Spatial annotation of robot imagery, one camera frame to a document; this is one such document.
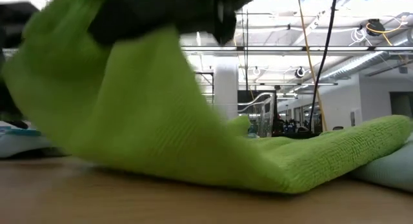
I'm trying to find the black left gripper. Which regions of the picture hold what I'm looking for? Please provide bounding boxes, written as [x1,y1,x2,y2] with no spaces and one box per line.
[88,0,259,46]

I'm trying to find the white square column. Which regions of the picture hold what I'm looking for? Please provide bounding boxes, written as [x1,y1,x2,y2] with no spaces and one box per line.
[213,61,240,121]

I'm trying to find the overhead LED light bar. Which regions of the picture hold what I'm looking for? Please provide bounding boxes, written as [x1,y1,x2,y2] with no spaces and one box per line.
[180,45,413,54]

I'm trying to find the black background frame stand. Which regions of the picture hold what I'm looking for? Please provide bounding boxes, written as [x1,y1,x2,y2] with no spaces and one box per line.
[195,71,215,105]

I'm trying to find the black hanging cable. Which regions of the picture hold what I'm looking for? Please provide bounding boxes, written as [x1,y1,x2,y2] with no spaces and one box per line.
[239,9,250,92]

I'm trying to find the yellow hanging cable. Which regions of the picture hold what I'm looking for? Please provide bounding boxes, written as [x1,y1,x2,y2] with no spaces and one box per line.
[296,0,328,132]

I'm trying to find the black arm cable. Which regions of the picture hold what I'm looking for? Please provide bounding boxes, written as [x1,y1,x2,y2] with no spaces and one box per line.
[308,0,339,132]

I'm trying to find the dark wall window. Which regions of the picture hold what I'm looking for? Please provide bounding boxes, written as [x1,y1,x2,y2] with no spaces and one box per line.
[388,91,413,119]

